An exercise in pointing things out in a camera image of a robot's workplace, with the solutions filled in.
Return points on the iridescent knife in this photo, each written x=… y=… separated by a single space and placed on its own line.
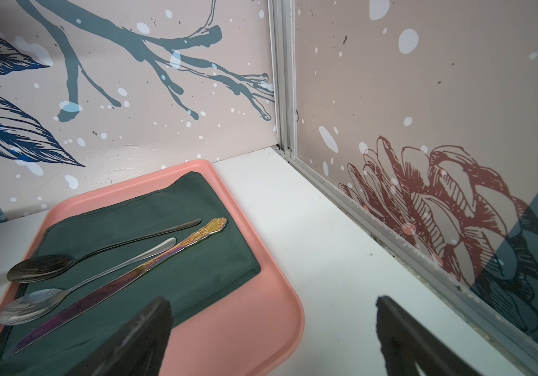
x=104 y=292

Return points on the pink tray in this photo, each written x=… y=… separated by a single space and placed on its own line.
x=249 y=331

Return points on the silver spoon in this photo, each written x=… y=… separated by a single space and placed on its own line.
x=39 y=303

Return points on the dark green cloth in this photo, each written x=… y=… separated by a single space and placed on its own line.
x=102 y=239

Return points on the black spoon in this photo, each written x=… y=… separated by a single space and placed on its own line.
x=48 y=266

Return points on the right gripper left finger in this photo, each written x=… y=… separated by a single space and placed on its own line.
x=137 y=348

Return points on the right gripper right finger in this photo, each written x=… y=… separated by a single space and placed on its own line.
x=408 y=348

